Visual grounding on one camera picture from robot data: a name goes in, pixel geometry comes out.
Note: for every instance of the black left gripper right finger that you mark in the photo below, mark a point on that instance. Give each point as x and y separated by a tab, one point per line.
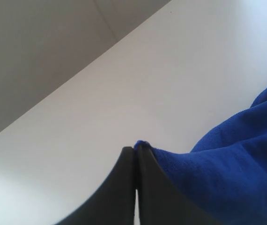
160	202

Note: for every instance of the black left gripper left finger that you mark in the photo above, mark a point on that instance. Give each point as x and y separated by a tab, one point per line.
113	203

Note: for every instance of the blue microfiber towel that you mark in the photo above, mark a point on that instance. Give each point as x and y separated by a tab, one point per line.
225	174

